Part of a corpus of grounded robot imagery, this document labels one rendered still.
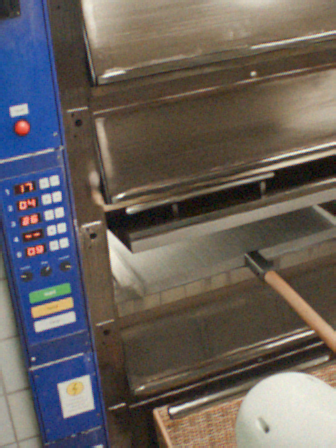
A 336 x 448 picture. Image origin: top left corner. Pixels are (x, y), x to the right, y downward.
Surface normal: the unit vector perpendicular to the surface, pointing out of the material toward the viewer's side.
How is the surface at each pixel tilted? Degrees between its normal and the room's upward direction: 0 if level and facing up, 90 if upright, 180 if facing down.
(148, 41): 70
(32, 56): 90
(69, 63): 90
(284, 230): 1
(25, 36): 90
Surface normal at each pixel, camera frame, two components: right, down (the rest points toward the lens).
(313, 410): -0.18, -0.70
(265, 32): 0.33, 0.12
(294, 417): -0.32, -0.54
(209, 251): -0.06, -0.85
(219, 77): 0.38, 0.44
